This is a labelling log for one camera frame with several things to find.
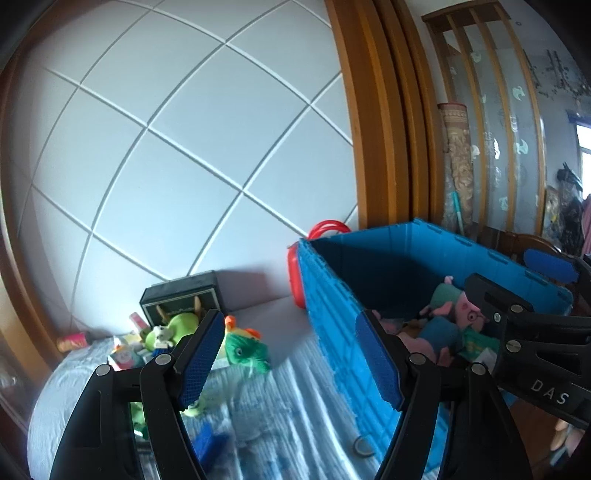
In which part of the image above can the black gift box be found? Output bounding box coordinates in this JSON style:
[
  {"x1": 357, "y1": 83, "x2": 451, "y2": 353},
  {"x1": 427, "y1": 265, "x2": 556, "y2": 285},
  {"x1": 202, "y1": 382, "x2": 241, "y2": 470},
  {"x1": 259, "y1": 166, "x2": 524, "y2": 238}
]
[{"x1": 139, "y1": 271, "x2": 226, "y2": 327}]

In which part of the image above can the green frog plush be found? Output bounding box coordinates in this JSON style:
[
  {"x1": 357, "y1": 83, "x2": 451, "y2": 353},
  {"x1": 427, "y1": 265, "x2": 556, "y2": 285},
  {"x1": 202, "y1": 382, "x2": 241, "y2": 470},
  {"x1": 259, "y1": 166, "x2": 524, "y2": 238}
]
[{"x1": 164, "y1": 312, "x2": 200, "y2": 347}]

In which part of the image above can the small white bear doll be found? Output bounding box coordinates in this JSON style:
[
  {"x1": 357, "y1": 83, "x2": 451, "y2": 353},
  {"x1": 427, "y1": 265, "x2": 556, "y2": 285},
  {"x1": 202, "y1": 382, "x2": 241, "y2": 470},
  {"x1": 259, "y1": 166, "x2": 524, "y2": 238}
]
[{"x1": 146, "y1": 326, "x2": 175, "y2": 355}]

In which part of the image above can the pink pig plush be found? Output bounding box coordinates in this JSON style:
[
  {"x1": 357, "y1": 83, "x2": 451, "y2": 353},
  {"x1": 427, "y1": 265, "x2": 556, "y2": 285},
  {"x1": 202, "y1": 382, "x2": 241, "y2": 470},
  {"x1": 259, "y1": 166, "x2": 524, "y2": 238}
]
[{"x1": 420, "y1": 276, "x2": 488, "y2": 332}]

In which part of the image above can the wooden slatted glass door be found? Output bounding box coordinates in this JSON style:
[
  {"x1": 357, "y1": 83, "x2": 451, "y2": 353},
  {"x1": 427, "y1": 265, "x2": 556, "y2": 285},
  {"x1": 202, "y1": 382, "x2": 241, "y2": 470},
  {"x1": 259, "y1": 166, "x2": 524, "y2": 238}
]
[{"x1": 422, "y1": 1, "x2": 546, "y2": 234}]

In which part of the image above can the blue plastic storage crate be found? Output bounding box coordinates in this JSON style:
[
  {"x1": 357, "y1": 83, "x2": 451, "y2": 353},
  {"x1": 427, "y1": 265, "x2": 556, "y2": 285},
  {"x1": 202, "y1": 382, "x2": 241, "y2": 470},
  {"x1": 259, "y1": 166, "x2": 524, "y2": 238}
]
[{"x1": 297, "y1": 218, "x2": 575, "y2": 475}]

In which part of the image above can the black tape roll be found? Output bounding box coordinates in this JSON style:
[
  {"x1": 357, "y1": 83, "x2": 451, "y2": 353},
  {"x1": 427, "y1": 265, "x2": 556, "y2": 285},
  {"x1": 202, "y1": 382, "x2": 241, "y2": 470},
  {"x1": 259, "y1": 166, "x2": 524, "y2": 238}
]
[{"x1": 353, "y1": 435, "x2": 375, "y2": 459}]

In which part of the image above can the striped blue bed sheet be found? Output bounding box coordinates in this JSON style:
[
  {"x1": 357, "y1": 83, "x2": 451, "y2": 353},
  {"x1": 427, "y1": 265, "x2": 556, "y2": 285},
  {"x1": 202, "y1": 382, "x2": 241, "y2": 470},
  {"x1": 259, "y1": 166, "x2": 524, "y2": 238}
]
[{"x1": 27, "y1": 297, "x2": 380, "y2": 479}]

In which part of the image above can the pink red small box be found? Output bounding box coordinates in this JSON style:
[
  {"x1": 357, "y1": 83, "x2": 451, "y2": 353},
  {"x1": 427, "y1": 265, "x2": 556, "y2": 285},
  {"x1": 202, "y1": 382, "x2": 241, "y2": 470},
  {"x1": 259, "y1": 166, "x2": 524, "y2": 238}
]
[{"x1": 129, "y1": 312, "x2": 149, "y2": 332}]

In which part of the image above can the rolled patterned mat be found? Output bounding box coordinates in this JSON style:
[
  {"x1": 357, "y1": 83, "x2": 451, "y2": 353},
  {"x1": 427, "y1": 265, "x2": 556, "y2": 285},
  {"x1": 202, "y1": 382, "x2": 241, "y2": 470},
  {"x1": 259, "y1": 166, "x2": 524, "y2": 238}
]
[{"x1": 438, "y1": 102, "x2": 474, "y2": 236}]

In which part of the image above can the green orange fish plush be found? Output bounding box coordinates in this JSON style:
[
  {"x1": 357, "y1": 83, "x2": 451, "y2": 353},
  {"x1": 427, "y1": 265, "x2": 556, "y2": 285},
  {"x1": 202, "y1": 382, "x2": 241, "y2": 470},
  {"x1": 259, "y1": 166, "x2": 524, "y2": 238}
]
[{"x1": 219, "y1": 315, "x2": 271, "y2": 373}]

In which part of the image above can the red plastic handled case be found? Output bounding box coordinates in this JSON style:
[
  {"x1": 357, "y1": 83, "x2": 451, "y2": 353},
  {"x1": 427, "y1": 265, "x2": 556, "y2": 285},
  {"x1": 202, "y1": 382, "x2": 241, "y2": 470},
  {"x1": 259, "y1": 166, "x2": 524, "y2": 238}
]
[{"x1": 287, "y1": 219, "x2": 352, "y2": 310}]

